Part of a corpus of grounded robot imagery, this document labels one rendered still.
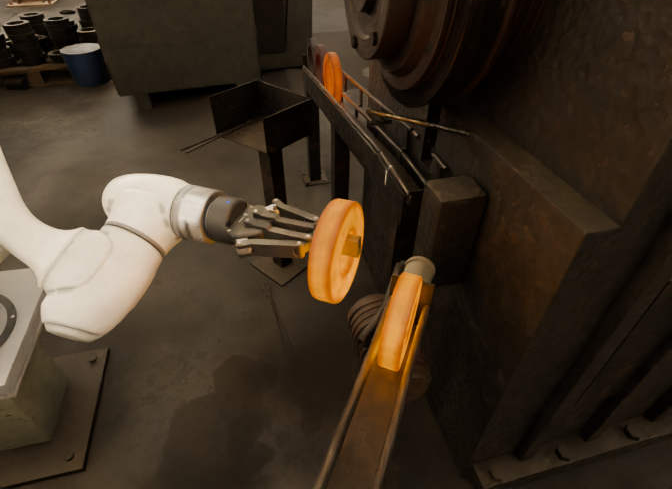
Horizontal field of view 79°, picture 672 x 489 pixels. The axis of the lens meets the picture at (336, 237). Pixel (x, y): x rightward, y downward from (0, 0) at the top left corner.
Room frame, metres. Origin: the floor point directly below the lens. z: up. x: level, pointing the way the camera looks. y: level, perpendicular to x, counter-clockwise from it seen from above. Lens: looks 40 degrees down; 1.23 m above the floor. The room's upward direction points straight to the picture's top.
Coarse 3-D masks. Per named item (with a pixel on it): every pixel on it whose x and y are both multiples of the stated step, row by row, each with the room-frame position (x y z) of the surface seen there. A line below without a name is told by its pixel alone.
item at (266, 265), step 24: (216, 96) 1.31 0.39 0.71; (240, 96) 1.38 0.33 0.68; (264, 96) 1.42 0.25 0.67; (288, 96) 1.34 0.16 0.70; (216, 120) 1.30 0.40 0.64; (240, 120) 1.37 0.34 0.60; (264, 120) 1.12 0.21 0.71; (288, 120) 1.20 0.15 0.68; (264, 144) 1.19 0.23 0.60; (288, 144) 1.19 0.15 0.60; (264, 168) 1.25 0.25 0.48; (264, 192) 1.26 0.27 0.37; (264, 264) 1.25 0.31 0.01; (288, 264) 1.25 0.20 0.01
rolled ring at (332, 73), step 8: (328, 56) 1.57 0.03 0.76; (336, 56) 1.55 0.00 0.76; (328, 64) 1.62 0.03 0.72; (336, 64) 1.52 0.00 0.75; (328, 72) 1.63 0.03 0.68; (336, 72) 1.50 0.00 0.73; (328, 80) 1.63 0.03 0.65; (336, 80) 1.49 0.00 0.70; (328, 88) 1.61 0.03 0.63; (336, 88) 1.49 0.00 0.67; (328, 96) 1.57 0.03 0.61; (336, 96) 1.50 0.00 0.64
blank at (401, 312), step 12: (408, 276) 0.44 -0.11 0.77; (420, 276) 0.45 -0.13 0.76; (396, 288) 0.41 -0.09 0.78; (408, 288) 0.41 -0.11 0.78; (420, 288) 0.45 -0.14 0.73; (396, 300) 0.39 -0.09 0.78; (408, 300) 0.39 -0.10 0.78; (396, 312) 0.37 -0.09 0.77; (408, 312) 0.37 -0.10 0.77; (384, 324) 0.36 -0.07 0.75; (396, 324) 0.36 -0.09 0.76; (408, 324) 0.36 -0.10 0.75; (384, 336) 0.35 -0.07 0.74; (396, 336) 0.35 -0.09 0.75; (408, 336) 0.40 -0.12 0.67; (384, 348) 0.34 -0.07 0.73; (396, 348) 0.34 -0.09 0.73; (384, 360) 0.34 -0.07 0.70; (396, 360) 0.33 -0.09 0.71
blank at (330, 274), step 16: (336, 208) 0.45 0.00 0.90; (352, 208) 0.46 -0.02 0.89; (320, 224) 0.42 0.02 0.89; (336, 224) 0.42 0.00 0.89; (352, 224) 0.46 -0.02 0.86; (320, 240) 0.40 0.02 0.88; (336, 240) 0.40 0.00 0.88; (320, 256) 0.39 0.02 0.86; (336, 256) 0.40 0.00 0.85; (320, 272) 0.38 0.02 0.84; (336, 272) 0.40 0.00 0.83; (352, 272) 0.45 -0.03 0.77; (320, 288) 0.37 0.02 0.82; (336, 288) 0.39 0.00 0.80
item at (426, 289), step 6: (396, 276) 0.49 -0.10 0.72; (396, 282) 0.49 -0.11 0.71; (426, 282) 0.48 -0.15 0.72; (390, 288) 0.49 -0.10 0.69; (426, 288) 0.47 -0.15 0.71; (432, 288) 0.47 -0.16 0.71; (390, 294) 0.49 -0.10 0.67; (420, 294) 0.47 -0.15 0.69; (426, 294) 0.47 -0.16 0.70; (432, 294) 0.47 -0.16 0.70; (420, 300) 0.47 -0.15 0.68; (426, 300) 0.47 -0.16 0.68; (420, 306) 0.47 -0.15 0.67; (420, 312) 0.47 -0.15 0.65; (414, 318) 0.47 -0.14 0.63; (414, 324) 0.47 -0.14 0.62
